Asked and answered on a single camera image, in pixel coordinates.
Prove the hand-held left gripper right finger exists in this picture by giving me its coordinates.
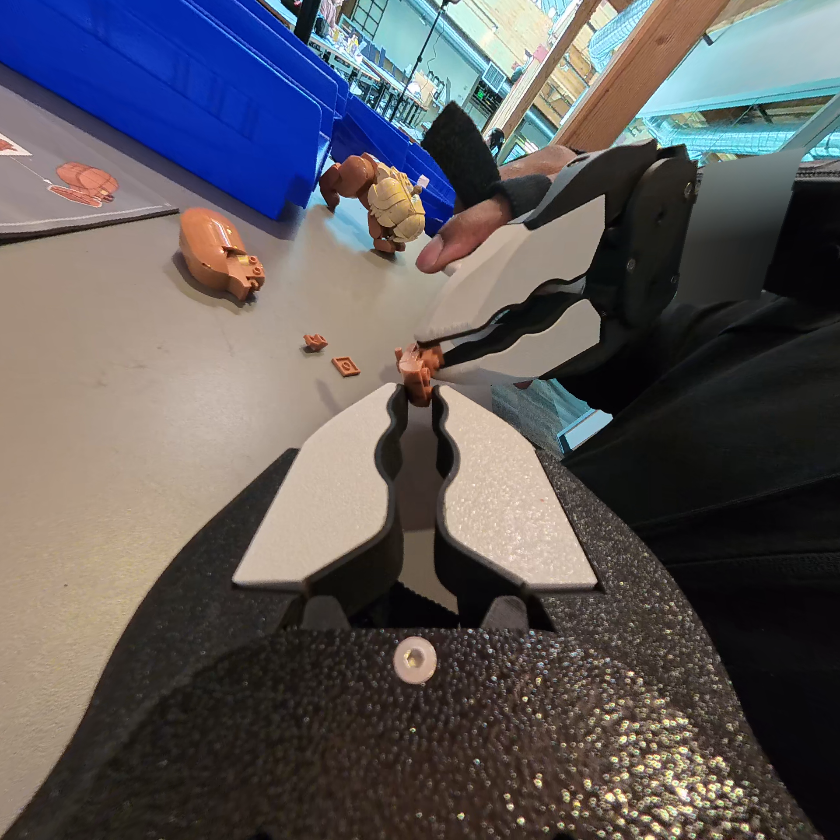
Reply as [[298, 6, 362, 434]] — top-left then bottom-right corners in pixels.
[[437, 388, 599, 594]]

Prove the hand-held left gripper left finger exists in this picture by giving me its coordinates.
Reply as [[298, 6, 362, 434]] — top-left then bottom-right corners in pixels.
[[234, 385, 403, 592]]

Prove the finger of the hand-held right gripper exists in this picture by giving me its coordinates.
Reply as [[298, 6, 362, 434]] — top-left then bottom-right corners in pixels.
[[416, 195, 609, 346], [441, 297, 605, 383]]

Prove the small brown brick plate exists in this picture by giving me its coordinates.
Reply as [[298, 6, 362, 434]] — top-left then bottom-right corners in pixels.
[[395, 344, 446, 405]]

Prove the round brown brick assembly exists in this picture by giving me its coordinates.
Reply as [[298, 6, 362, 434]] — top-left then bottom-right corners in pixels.
[[179, 208, 266, 305]]

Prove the grey desk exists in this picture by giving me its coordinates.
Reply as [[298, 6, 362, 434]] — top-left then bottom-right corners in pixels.
[[0, 66, 578, 815]]

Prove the wooden beam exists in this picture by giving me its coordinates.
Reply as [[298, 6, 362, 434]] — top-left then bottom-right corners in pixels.
[[552, 0, 729, 152]]

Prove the brown and tan brick assembly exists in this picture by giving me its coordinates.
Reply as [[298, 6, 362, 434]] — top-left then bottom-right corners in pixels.
[[319, 153, 430, 257]]

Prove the row of blue plastic bins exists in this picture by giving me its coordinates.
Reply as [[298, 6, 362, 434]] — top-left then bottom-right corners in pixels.
[[0, 0, 458, 237]]

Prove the grey instruction booklet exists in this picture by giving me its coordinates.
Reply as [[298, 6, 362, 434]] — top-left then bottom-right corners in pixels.
[[0, 82, 179, 240]]

